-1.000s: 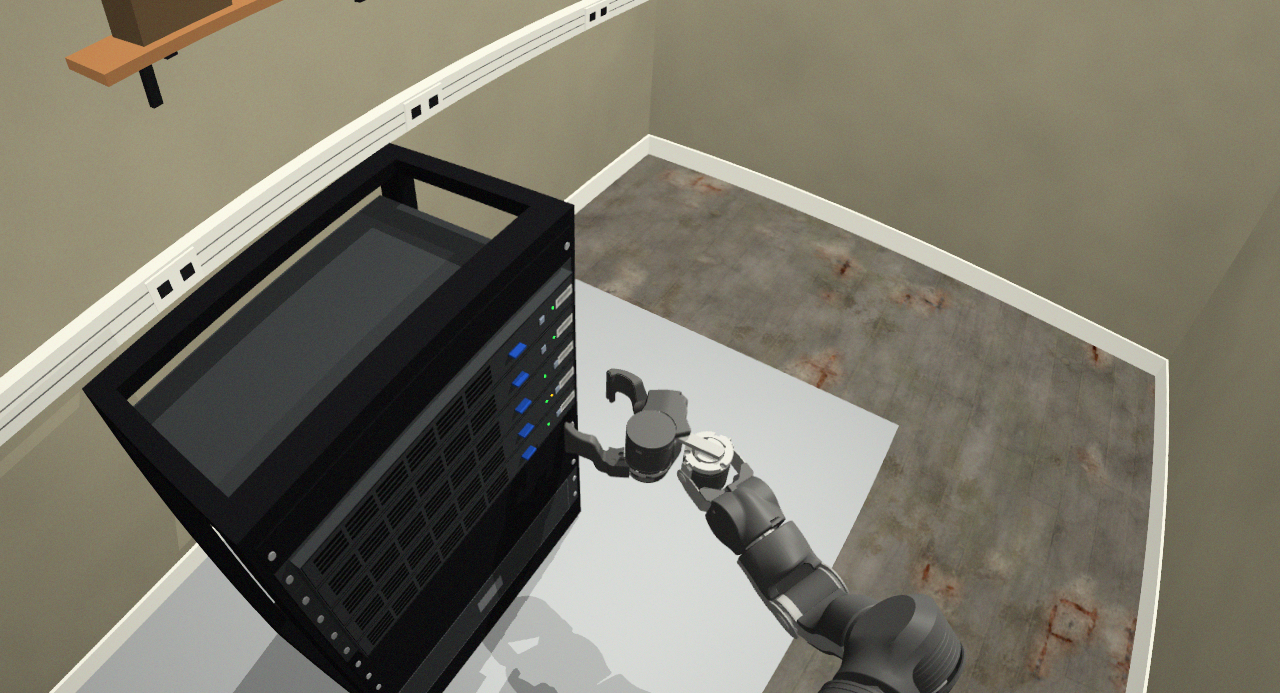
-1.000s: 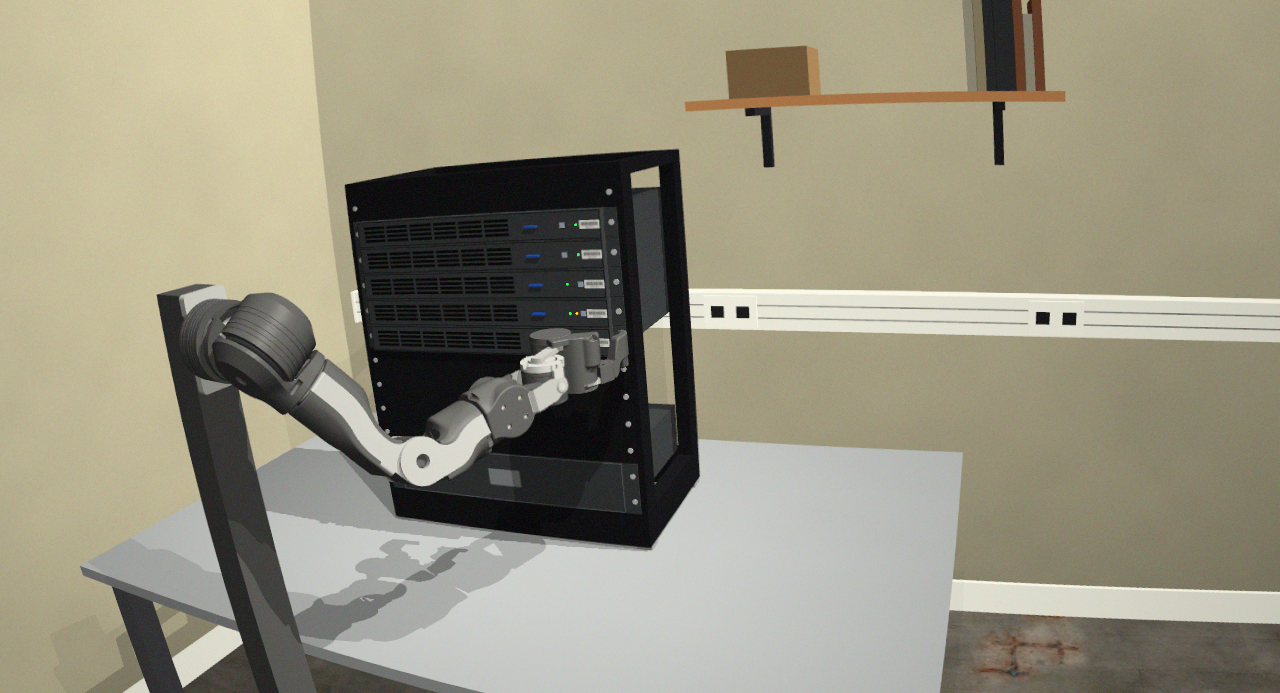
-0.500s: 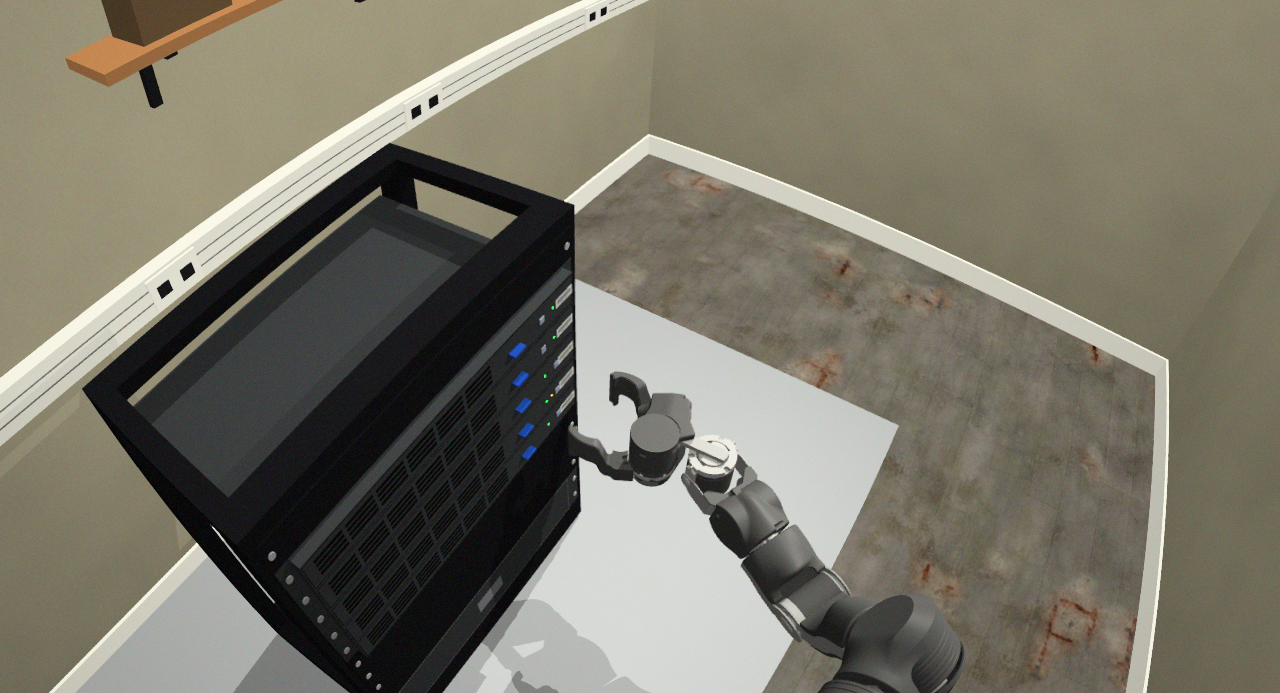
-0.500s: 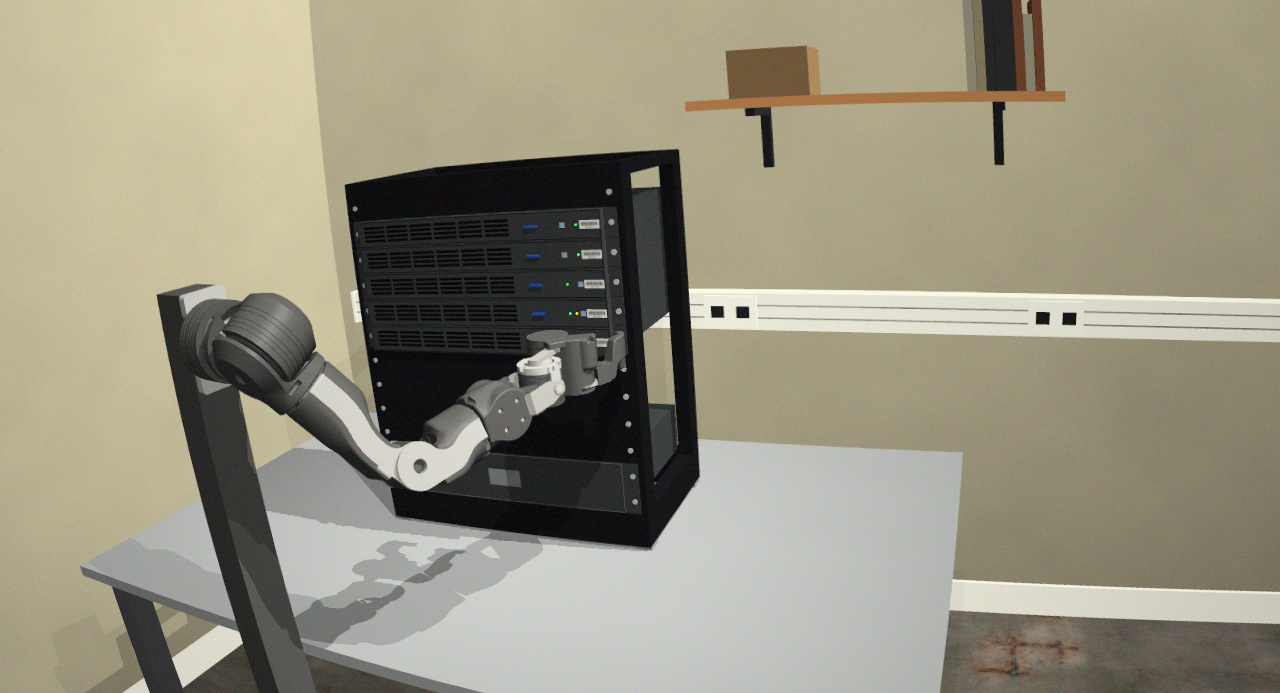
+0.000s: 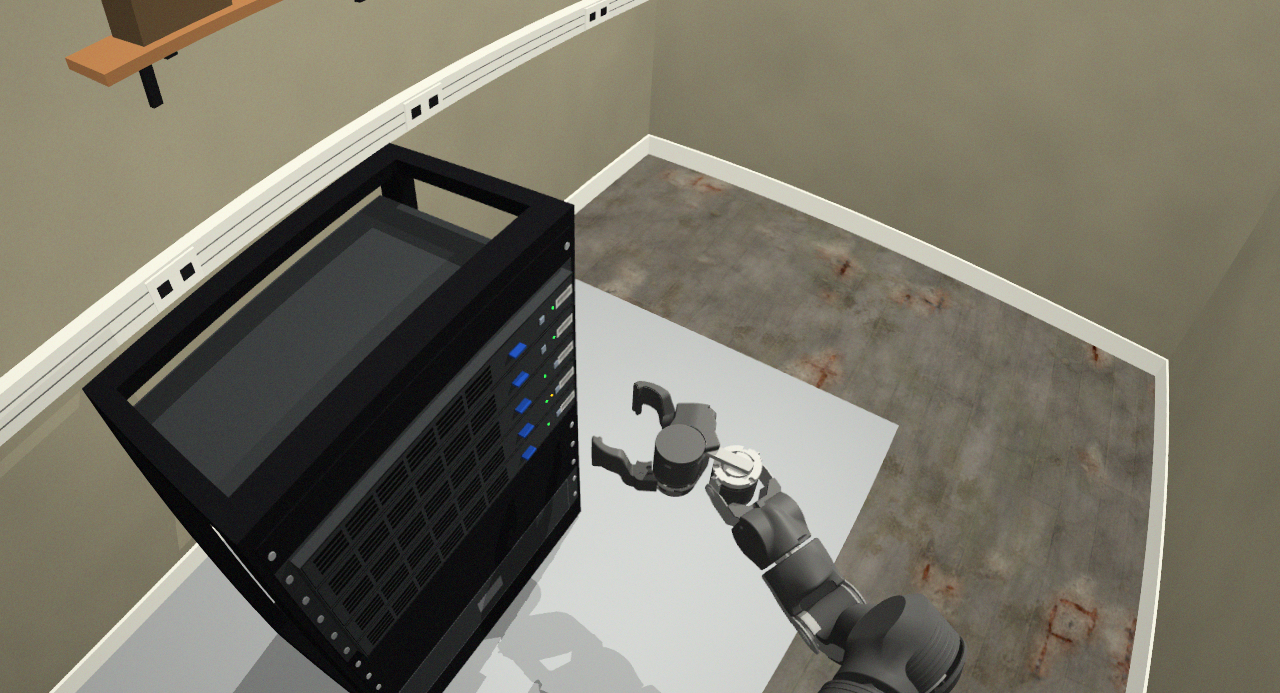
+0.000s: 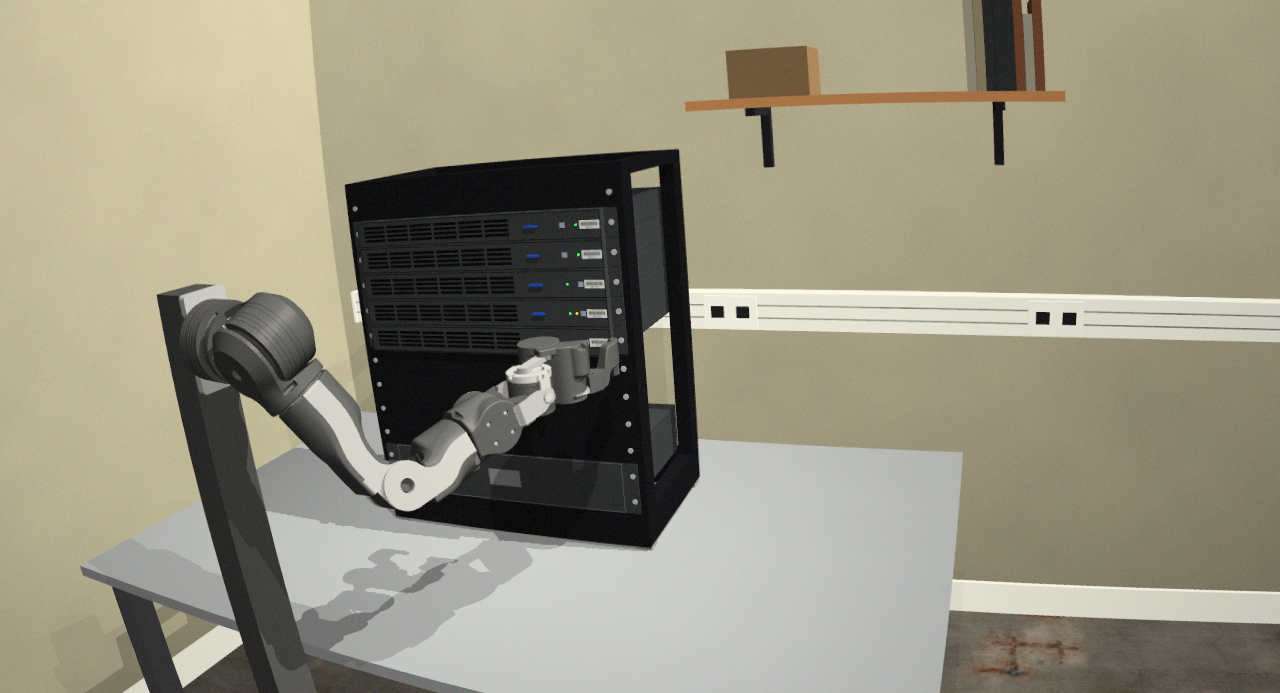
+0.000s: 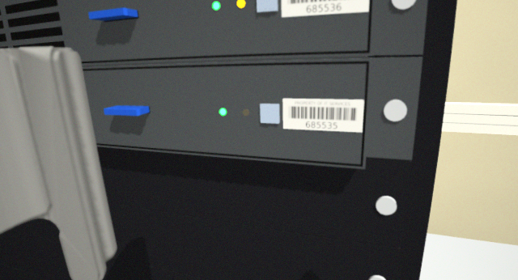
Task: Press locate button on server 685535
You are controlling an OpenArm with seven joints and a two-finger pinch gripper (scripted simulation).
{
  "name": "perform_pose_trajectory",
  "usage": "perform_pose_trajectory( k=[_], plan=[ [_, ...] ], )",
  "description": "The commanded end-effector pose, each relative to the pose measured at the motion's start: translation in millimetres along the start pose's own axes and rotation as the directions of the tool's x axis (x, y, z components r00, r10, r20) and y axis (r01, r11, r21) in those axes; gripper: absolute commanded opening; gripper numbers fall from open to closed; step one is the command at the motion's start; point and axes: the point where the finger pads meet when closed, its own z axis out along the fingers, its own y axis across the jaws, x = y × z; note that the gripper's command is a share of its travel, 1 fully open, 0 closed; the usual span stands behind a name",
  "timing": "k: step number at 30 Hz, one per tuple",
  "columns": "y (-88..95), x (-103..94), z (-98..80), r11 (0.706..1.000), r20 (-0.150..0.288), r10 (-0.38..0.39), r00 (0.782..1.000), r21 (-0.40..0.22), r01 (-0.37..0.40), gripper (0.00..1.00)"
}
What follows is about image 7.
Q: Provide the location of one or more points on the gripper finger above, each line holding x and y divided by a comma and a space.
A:
49, 162

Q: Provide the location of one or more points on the black server rack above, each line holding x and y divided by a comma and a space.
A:
212, 210

